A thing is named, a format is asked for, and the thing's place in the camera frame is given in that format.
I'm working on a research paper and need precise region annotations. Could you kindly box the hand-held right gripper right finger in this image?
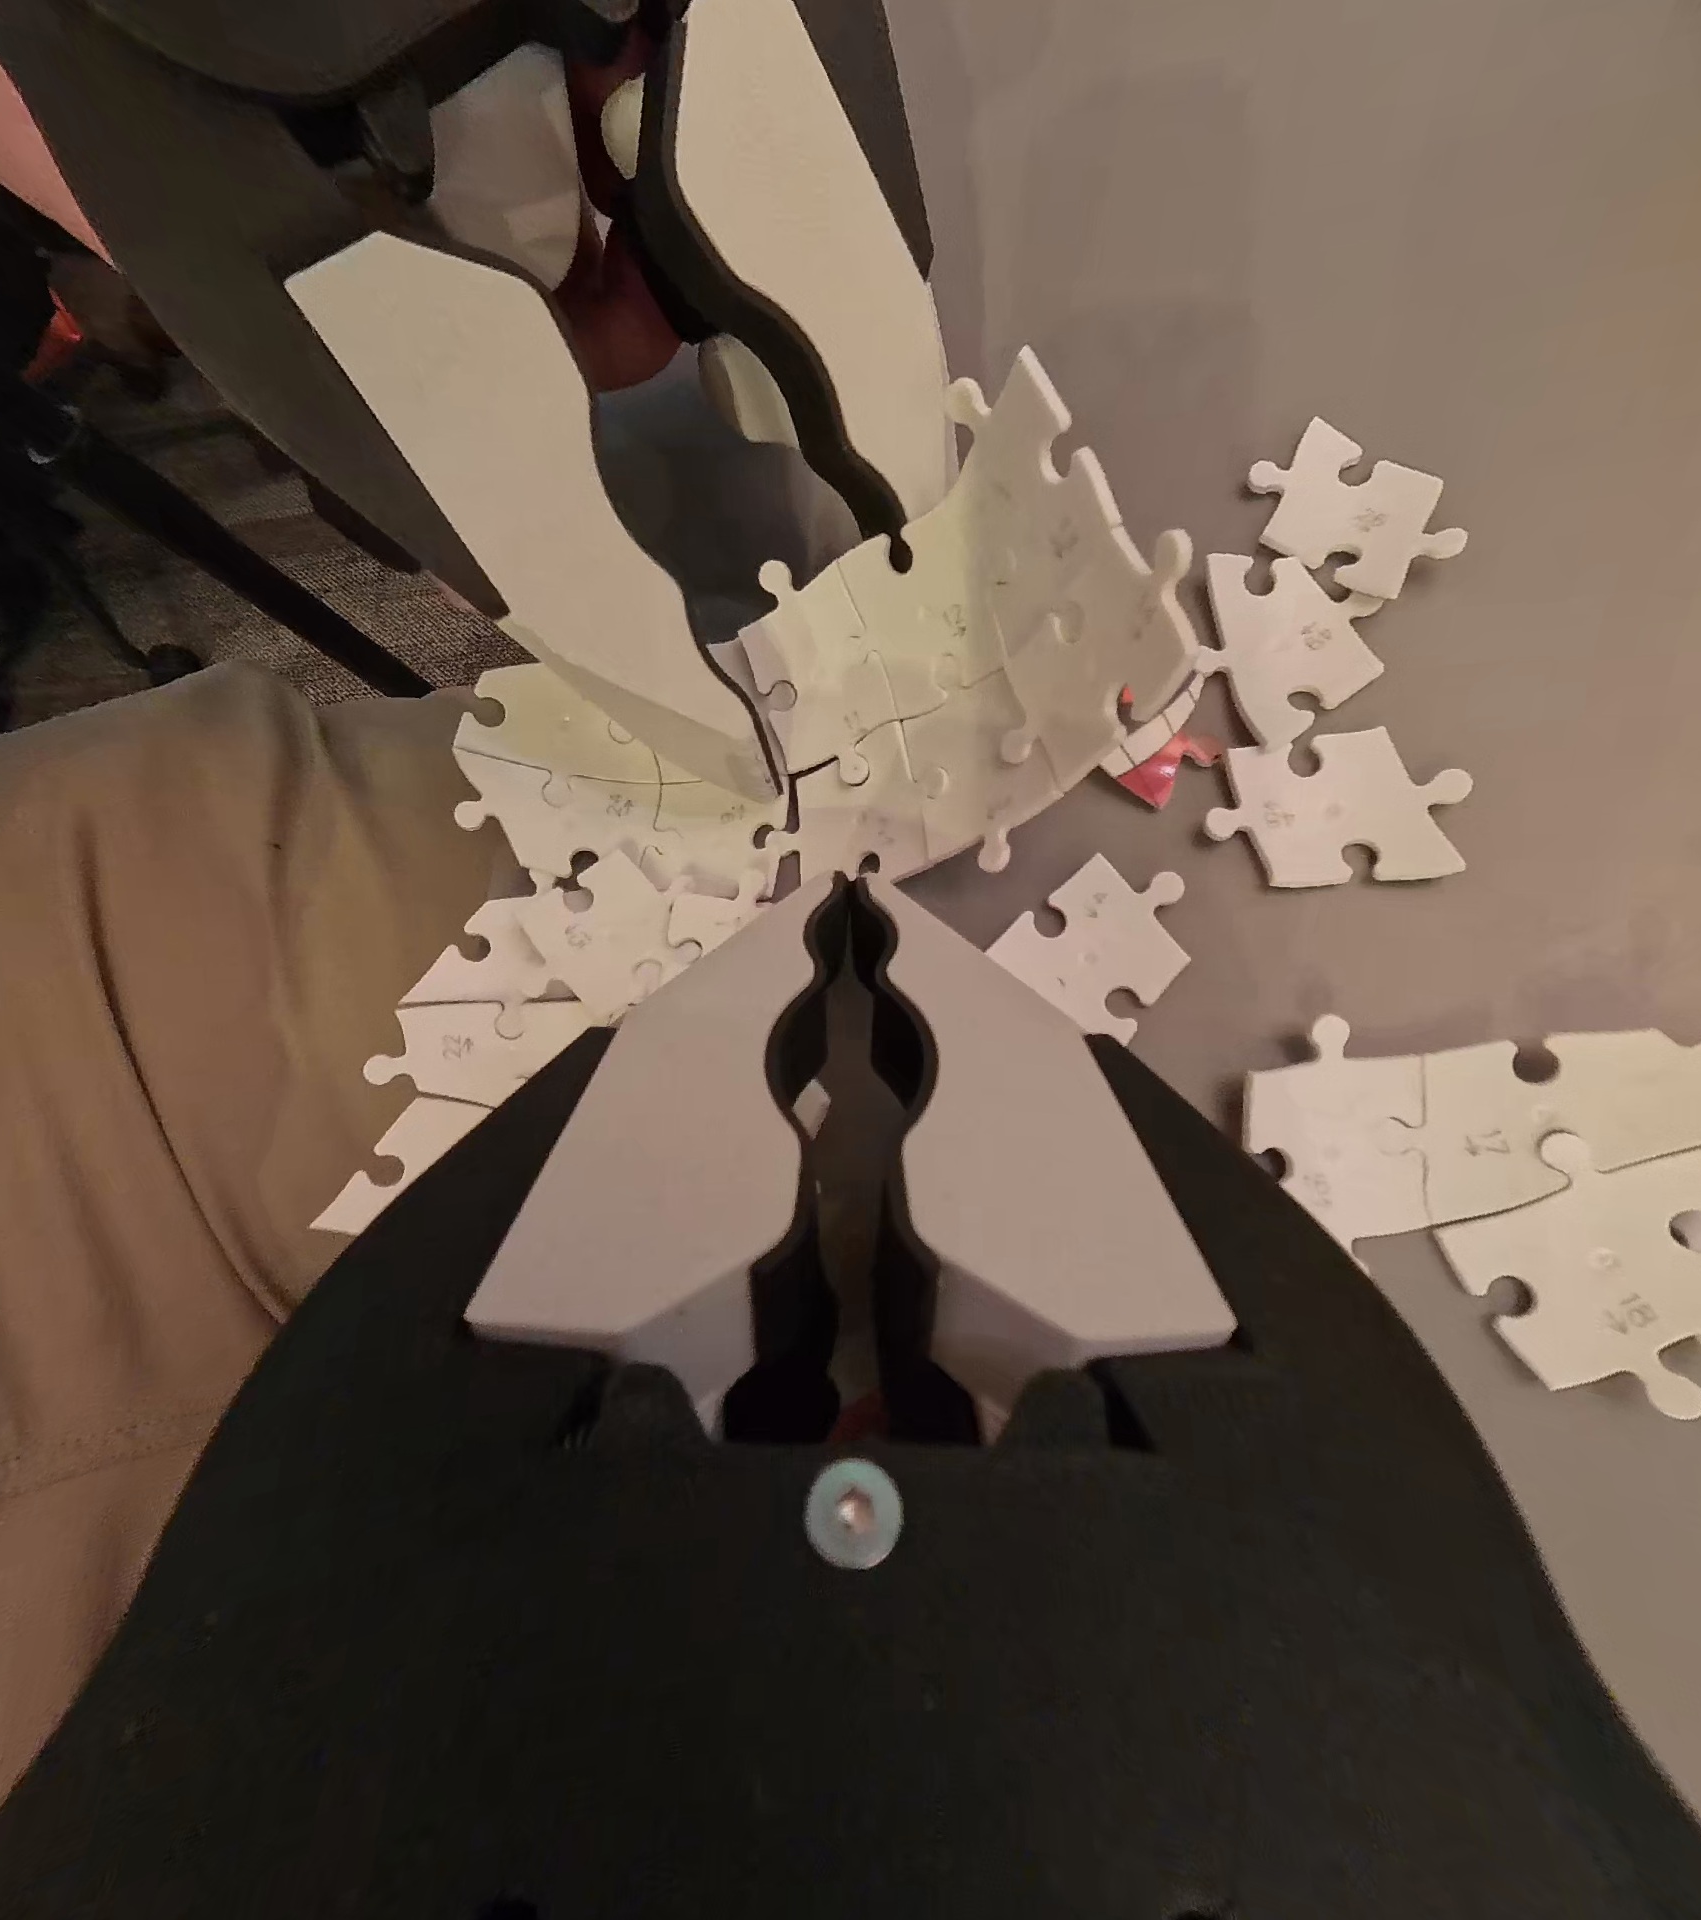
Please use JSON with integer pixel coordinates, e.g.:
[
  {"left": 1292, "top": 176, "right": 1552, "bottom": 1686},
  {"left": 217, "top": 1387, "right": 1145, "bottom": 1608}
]
[{"left": 851, "top": 873, "right": 1238, "bottom": 1449}]

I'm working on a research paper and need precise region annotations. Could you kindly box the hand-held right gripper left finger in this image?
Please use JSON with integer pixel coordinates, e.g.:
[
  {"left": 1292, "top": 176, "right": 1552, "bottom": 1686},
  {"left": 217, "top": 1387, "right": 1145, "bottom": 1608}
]
[{"left": 465, "top": 873, "right": 854, "bottom": 1446}]

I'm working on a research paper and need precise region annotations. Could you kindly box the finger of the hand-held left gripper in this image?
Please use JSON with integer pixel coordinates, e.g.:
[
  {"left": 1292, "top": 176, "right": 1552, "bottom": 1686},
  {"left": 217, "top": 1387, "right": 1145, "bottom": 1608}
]
[
  {"left": 282, "top": 223, "right": 793, "bottom": 799},
  {"left": 633, "top": 0, "right": 973, "bottom": 580}
]

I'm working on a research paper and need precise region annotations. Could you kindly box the white wedge puzzle section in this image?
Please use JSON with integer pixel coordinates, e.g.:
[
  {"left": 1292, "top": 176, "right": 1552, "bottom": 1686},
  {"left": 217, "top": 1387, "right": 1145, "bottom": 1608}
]
[{"left": 453, "top": 663, "right": 798, "bottom": 879}]

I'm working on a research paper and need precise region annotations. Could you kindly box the curved white puzzle strip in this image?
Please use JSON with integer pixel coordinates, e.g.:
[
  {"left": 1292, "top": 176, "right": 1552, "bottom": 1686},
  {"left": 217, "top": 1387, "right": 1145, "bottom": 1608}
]
[{"left": 737, "top": 343, "right": 1219, "bottom": 889}]

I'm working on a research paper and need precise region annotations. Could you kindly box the white puzzle piece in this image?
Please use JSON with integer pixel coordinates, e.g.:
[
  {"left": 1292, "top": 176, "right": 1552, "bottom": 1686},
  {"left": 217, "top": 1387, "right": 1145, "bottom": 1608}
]
[
  {"left": 1247, "top": 415, "right": 1472, "bottom": 602},
  {"left": 1206, "top": 725, "right": 1478, "bottom": 891},
  {"left": 985, "top": 853, "right": 1189, "bottom": 1048},
  {"left": 1200, "top": 552, "right": 1387, "bottom": 747}
]

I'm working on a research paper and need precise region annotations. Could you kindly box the pile of white puzzle pieces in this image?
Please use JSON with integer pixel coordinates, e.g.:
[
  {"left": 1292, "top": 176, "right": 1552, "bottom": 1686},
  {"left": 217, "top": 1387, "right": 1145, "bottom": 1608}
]
[{"left": 311, "top": 845, "right": 793, "bottom": 1235}]

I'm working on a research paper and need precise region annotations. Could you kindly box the coloured printed puzzle piece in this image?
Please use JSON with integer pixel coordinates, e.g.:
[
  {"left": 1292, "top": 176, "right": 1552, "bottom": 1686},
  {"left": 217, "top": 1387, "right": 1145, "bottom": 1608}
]
[{"left": 1109, "top": 682, "right": 1225, "bottom": 811}]

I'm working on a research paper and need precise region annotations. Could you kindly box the flat white puzzle section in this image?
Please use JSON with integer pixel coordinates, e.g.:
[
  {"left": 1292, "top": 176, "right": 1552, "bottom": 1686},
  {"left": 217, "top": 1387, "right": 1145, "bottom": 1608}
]
[{"left": 1245, "top": 1014, "right": 1701, "bottom": 1422}]

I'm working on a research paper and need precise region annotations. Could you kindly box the person's left hand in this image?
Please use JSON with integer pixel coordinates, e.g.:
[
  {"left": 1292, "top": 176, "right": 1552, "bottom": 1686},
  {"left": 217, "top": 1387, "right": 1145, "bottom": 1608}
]
[{"left": 576, "top": 223, "right": 675, "bottom": 383}]

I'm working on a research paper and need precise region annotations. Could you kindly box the black metal leg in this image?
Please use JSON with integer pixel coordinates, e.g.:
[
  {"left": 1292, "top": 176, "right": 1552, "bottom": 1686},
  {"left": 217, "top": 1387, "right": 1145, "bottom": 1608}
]
[{"left": 33, "top": 411, "right": 438, "bottom": 699}]

